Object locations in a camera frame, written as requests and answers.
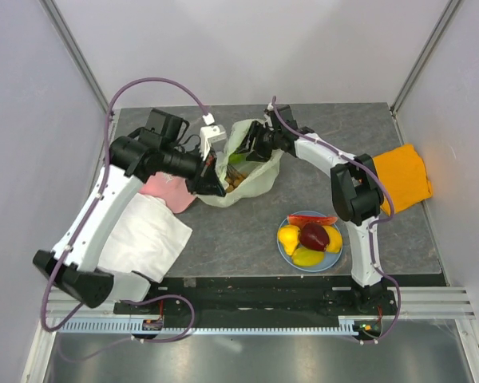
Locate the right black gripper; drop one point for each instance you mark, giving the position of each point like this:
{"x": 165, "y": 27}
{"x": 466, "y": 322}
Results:
{"x": 258, "y": 140}

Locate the pink cloth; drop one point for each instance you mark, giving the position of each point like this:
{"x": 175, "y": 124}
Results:
{"x": 171, "y": 189}

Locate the brown fake walnut cluster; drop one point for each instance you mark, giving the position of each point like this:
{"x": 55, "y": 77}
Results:
{"x": 234, "y": 180}

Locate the pale green plastic bag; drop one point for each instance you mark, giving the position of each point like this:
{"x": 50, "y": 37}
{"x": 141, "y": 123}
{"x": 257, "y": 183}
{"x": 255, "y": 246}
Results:
{"x": 260, "y": 176}

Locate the red fake watermelon slice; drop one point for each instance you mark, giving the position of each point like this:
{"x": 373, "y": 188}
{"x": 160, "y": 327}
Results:
{"x": 301, "y": 221}

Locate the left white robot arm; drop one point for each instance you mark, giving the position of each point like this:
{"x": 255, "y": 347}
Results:
{"x": 72, "y": 264}

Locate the yellow fake pear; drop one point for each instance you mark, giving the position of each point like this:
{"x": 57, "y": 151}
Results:
{"x": 288, "y": 236}

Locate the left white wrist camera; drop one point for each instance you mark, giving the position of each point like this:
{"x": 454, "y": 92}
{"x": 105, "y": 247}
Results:
{"x": 212, "y": 136}

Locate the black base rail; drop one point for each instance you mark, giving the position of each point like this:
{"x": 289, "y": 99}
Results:
{"x": 261, "y": 302}

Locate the white slotted cable duct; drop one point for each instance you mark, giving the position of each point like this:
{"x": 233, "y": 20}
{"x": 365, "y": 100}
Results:
{"x": 139, "y": 326}

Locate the dark red fake apple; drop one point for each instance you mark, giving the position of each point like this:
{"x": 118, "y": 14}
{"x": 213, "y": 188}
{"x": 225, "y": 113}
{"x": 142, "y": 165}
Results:
{"x": 314, "y": 237}

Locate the yellow fake lemon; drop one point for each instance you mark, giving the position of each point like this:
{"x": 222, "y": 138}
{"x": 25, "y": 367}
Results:
{"x": 335, "y": 239}

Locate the white cloth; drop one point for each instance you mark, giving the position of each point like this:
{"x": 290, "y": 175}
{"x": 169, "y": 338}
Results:
{"x": 148, "y": 238}

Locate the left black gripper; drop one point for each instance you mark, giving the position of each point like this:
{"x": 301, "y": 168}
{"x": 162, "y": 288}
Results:
{"x": 203, "y": 172}

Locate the orange cloth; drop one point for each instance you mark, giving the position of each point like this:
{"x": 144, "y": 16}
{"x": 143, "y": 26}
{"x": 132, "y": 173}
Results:
{"x": 403, "y": 174}

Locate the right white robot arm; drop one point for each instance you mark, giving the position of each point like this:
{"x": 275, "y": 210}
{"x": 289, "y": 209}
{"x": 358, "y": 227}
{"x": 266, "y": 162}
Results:
{"x": 357, "y": 193}

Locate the yellow green fake starfruit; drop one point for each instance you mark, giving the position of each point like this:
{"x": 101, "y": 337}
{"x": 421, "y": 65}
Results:
{"x": 304, "y": 257}

